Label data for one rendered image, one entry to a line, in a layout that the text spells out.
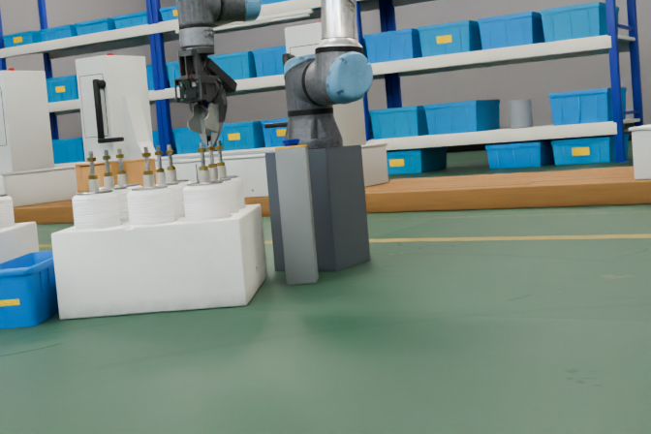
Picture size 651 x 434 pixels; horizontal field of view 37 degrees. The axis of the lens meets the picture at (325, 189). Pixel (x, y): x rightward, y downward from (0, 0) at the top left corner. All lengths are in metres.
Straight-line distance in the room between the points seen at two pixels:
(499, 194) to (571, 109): 2.80
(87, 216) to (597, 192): 2.03
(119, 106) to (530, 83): 6.21
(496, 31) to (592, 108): 0.81
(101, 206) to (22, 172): 3.37
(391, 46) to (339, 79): 4.64
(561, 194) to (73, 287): 2.04
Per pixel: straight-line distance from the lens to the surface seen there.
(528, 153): 6.50
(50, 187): 5.57
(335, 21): 2.34
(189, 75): 2.14
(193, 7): 2.15
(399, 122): 6.88
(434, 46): 6.76
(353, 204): 2.45
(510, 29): 6.57
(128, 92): 4.99
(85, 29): 8.58
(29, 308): 2.06
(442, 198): 3.77
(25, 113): 5.48
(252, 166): 4.29
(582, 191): 3.58
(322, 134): 2.41
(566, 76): 10.29
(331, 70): 2.29
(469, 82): 10.64
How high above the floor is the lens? 0.34
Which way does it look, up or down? 3 degrees down
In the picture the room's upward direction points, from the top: 5 degrees counter-clockwise
